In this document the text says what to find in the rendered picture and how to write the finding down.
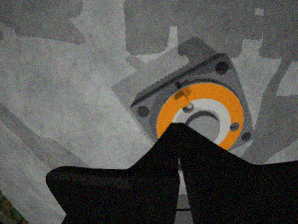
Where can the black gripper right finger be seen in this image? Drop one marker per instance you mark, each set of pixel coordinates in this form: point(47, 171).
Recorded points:
point(223, 189)

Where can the orange round plate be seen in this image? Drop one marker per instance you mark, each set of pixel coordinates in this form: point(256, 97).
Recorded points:
point(205, 96)

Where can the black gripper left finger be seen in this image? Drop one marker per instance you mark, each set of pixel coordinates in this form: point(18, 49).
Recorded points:
point(147, 191)

